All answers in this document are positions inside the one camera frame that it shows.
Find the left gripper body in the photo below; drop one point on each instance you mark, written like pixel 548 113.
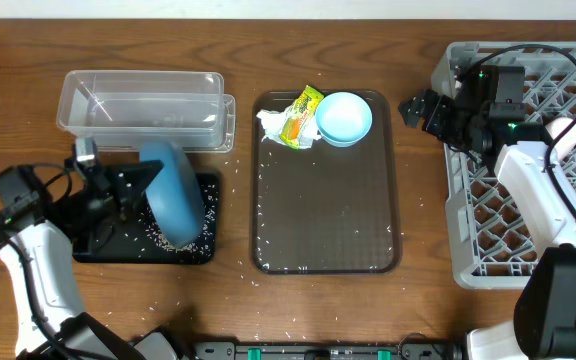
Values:
pixel 91 210

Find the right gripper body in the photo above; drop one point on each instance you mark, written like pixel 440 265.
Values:
pixel 452 123

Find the dark blue plate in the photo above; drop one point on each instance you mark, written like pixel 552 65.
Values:
pixel 174 196

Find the light blue bowl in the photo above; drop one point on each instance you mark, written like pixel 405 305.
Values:
pixel 343 119

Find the pink cup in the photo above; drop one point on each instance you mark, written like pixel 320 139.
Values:
pixel 555 128

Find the yellow green snack wrapper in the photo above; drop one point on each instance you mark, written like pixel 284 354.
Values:
pixel 300 130

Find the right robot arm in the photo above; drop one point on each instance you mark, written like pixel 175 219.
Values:
pixel 524 160

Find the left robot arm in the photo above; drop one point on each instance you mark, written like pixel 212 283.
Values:
pixel 37 234

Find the grey dishwasher rack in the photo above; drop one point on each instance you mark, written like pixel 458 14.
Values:
pixel 489 242

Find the black plastic tray bin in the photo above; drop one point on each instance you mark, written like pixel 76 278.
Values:
pixel 142 242

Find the clear plastic bin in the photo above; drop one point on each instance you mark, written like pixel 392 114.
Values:
pixel 123 109

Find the brown serving tray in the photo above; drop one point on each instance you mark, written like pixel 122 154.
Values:
pixel 326 210

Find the crumpled white tissue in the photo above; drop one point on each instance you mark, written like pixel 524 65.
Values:
pixel 272 123

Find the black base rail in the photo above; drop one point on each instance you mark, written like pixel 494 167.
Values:
pixel 414 348

